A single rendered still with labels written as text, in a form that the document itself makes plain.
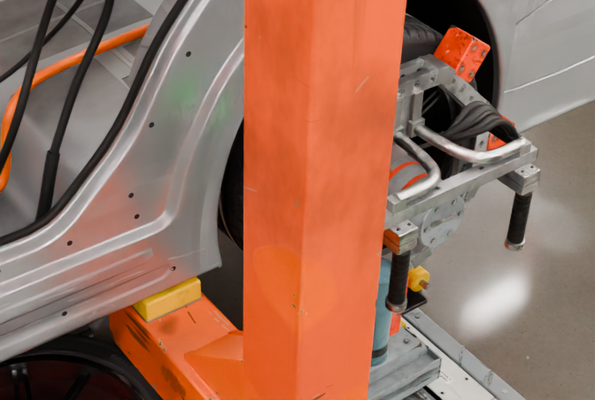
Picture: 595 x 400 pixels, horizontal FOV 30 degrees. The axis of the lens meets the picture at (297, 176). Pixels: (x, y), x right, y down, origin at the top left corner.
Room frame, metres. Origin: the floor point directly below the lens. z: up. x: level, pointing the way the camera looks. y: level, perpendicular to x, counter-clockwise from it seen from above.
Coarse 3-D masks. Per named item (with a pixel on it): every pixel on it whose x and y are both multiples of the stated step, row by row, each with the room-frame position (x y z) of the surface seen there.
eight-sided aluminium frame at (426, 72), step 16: (416, 64) 2.01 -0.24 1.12; (432, 64) 2.01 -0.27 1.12; (400, 80) 1.94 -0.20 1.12; (416, 80) 1.95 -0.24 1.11; (432, 80) 1.99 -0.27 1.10; (448, 80) 2.01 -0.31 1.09; (464, 80) 2.04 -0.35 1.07; (400, 96) 1.93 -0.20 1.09; (464, 96) 2.05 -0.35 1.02; (480, 96) 2.08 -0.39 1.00; (464, 144) 2.12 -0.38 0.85; (480, 144) 2.10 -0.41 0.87; (384, 256) 1.99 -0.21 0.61; (416, 256) 1.99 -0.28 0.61
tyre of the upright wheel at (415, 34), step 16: (416, 32) 2.07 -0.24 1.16; (432, 32) 2.11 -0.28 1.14; (416, 48) 2.06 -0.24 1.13; (432, 48) 2.09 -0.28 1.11; (240, 128) 1.91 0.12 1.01; (240, 144) 1.89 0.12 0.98; (240, 160) 1.87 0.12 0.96; (224, 176) 1.89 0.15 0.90; (240, 176) 1.86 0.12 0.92; (448, 176) 2.16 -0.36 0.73; (224, 192) 1.89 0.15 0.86; (240, 192) 1.84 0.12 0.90; (224, 208) 1.89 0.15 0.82; (240, 208) 1.84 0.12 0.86; (240, 224) 1.84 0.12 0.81; (240, 240) 1.86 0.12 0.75
